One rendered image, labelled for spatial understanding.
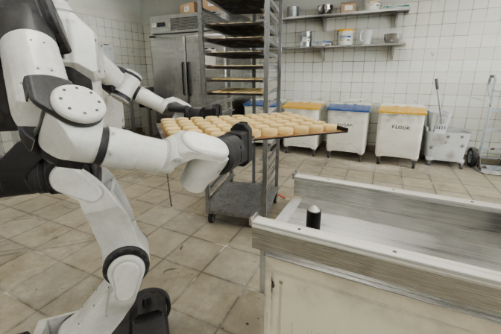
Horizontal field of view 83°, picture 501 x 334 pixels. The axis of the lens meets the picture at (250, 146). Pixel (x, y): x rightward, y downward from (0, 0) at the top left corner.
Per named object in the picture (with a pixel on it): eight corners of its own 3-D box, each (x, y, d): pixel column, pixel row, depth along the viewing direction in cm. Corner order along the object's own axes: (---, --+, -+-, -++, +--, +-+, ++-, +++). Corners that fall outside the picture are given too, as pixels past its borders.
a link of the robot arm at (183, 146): (234, 157, 60) (174, 145, 51) (214, 186, 64) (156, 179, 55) (224, 138, 64) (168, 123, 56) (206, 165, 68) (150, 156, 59)
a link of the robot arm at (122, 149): (172, 156, 51) (42, 133, 39) (150, 186, 57) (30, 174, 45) (165, 115, 57) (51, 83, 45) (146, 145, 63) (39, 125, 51)
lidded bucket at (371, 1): (380, 13, 391) (382, -5, 385) (380, 9, 369) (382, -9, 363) (361, 14, 400) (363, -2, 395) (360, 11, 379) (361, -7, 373)
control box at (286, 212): (301, 241, 85) (303, 198, 82) (272, 296, 65) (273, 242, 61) (289, 238, 87) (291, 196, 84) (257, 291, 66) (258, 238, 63)
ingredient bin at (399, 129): (371, 164, 380) (378, 106, 361) (376, 153, 435) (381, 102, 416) (418, 171, 356) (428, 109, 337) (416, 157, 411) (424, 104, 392)
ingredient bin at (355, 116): (323, 159, 405) (326, 104, 386) (331, 148, 461) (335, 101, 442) (363, 163, 383) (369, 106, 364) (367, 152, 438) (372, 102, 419)
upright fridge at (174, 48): (250, 139, 519) (250, 18, 467) (226, 152, 439) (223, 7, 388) (188, 133, 575) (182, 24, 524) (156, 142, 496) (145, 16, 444)
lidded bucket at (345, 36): (354, 45, 413) (355, 30, 408) (353, 45, 392) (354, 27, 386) (337, 46, 423) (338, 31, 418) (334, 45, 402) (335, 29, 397)
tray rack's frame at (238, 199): (268, 230, 214) (272, -37, 170) (204, 222, 226) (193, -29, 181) (279, 195, 275) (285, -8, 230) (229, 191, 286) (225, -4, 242)
